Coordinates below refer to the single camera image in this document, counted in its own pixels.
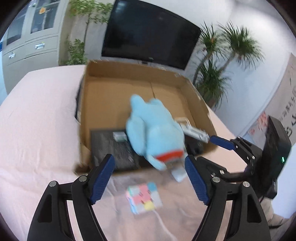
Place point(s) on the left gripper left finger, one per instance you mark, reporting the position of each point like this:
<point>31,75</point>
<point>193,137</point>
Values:
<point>51,219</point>

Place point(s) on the black flat television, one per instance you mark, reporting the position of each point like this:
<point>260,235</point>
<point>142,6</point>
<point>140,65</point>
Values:
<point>141,31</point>

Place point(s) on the green climbing plant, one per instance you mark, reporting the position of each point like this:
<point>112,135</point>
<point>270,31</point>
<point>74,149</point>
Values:
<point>82,15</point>

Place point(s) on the potted palm plant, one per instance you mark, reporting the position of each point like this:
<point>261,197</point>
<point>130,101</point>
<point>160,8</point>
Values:
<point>221,46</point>

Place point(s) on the light blue plush toy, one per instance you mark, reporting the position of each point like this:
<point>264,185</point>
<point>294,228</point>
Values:
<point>154,134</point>

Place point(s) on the pastel rubik's cube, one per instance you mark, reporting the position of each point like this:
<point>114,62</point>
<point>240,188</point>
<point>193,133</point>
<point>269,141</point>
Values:
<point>143,198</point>

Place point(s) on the brown cardboard box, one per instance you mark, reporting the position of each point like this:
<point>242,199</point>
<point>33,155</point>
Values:
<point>105,99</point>

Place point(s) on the black product box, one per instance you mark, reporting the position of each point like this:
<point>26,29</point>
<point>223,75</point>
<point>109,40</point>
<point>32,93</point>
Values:
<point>116,143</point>

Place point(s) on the white plastic clip rack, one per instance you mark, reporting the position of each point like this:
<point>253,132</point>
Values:
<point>192,131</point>

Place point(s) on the grey glass-door cabinet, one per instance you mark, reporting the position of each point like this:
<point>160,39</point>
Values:
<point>34,40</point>

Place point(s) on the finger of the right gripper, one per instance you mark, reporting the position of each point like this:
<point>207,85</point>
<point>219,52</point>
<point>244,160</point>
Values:
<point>210,167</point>
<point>224,143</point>

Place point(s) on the white earbuds case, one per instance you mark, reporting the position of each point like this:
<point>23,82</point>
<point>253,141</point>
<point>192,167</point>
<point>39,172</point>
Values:
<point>179,174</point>

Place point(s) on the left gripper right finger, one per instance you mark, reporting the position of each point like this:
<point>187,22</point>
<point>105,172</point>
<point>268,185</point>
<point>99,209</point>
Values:
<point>247,220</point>

